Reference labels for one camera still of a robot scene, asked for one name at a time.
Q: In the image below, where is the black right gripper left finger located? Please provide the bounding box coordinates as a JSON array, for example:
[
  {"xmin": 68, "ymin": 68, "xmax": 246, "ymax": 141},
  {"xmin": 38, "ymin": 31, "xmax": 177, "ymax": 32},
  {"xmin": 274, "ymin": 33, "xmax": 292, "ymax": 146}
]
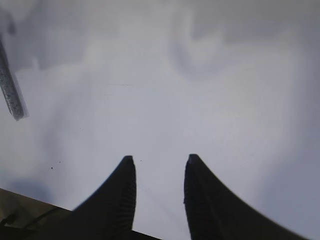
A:
[{"xmin": 72, "ymin": 155, "xmax": 137, "ymax": 232}]

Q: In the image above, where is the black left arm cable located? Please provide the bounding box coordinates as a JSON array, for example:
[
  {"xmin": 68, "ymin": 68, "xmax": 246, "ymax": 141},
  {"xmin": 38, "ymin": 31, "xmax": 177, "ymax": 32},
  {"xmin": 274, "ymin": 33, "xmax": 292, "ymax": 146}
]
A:
[{"xmin": 0, "ymin": 207, "xmax": 61, "ymax": 230}]

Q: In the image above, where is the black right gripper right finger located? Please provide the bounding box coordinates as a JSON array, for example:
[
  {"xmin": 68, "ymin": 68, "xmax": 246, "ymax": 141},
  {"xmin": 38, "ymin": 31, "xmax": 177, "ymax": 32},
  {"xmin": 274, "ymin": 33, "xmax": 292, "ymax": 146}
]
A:
[{"xmin": 183, "ymin": 154, "xmax": 303, "ymax": 240}]

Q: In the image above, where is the silver glitter pen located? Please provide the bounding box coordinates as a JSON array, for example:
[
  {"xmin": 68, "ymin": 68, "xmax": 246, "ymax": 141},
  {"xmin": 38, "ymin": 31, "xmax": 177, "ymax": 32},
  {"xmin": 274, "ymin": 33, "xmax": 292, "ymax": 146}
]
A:
[{"xmin": 0, "ymin": 42, "xmax": 28, "ymax": 121}]

